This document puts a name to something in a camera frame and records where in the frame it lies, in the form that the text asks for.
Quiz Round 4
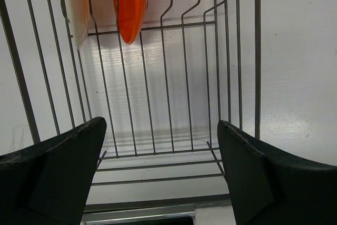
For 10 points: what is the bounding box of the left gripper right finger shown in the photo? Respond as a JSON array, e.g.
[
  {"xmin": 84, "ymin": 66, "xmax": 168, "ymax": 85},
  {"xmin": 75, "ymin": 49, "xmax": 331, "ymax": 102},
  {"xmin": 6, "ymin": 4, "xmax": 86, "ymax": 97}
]
[{"xmin": 217, "ymin": 121, "xmax": 336, "ymax": 224}]

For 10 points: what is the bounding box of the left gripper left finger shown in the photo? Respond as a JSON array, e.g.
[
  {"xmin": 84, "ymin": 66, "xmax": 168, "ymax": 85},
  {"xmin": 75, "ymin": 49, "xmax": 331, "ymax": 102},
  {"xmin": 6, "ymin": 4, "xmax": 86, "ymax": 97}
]
[{"xmin": 1, "ymin": 117, "xmax": 107, "ymax": 224}]

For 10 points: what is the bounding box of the orange plate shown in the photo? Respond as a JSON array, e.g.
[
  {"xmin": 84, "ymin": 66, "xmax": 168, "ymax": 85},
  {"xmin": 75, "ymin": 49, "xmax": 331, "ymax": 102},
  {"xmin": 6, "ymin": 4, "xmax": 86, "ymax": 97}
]
[{"xmin": 113, "ymin": 0, "xmax": 148, "ymax": 45}]

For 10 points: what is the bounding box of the cream plate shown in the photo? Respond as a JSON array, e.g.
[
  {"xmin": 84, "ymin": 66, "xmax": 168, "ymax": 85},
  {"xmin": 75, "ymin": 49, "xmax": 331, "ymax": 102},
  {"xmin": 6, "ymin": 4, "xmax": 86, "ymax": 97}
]
[{"xmin": 65, "ymin": 0, "xmax": 91, "ymax": 49}]

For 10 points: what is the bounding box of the grey wire dish rack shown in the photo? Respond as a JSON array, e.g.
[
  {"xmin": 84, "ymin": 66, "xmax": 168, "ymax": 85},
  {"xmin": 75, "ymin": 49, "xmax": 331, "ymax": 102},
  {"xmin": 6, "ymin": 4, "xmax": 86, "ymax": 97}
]
[{"xmin": 1, "ymin": 0, "xmax": 254, "ymax": 187}]

